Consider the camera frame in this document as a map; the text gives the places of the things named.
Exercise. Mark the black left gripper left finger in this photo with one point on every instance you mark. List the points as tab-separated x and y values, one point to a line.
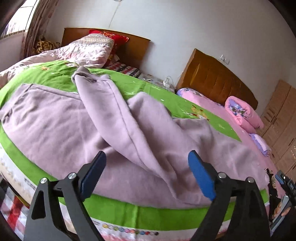
45	220

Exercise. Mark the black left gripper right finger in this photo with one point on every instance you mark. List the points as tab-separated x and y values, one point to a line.
249	220

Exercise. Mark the lilac sweatpants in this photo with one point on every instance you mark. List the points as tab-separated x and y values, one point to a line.
146	148

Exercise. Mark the green bed sheet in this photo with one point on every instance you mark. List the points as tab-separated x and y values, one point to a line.
106	211

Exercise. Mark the red plaid cloth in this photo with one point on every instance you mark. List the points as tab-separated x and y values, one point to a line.
13	211

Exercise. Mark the folded lilac blanket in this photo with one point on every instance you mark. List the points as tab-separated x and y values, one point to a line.
261	144

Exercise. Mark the rolled pink quilt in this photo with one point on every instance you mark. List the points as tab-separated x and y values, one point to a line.
243	114

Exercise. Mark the beige wardrobe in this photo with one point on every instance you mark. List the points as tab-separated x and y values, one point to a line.
279	128

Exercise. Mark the pink bed sheet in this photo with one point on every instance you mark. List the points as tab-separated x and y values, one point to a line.
202	104

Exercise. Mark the plaid pillow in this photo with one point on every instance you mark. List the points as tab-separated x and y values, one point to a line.
124	69

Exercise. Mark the cluttered nightstand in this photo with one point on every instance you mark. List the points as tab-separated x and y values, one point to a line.
166	84

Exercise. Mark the pale pink patterned quilt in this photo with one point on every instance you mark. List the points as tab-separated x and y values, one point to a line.
92	50

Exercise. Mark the brown wooden headboard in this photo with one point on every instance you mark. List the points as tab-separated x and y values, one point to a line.
132	53
210	77

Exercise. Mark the yellow plush toy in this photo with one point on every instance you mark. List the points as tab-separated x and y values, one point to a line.
44	45

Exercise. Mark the red pillow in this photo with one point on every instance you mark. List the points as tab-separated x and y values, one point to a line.
119	41

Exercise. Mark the pink floral curtain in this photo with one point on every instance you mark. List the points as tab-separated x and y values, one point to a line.
37	27

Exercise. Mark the wall power socket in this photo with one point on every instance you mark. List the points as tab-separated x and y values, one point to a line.
224	59

